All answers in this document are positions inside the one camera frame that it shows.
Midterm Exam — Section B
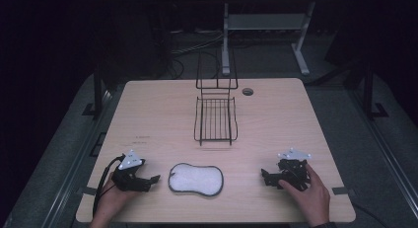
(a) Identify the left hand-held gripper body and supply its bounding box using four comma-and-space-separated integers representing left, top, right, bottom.
110, 149, 148, 192

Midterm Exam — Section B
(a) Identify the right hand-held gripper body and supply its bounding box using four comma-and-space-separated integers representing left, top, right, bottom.
276, 147, 313, 191

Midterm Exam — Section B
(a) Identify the person's left hand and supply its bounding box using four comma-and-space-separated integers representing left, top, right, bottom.
89, 171, 140, 228

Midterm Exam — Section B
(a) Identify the person's right hand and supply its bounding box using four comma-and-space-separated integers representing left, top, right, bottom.
278, 163, 331, 228

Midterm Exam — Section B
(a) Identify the white sponge with dark edge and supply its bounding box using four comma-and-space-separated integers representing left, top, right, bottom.
168, 162, 225, 198

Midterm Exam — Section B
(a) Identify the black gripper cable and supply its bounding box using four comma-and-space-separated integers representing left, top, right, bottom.
92, 154, 126, 219

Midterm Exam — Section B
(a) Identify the black wire rack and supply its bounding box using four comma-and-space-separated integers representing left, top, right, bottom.
193, 47, 240, 147

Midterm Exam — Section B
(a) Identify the black metal post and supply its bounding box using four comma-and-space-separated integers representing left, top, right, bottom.
82, 64, 106, 118
361, 61, 389, 121

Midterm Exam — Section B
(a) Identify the bundle of floor cables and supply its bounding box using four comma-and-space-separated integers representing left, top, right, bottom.
161, 29, 228, 80

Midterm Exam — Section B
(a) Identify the grey metal desk frame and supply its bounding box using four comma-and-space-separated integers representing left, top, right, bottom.
221, 0, 317, 77

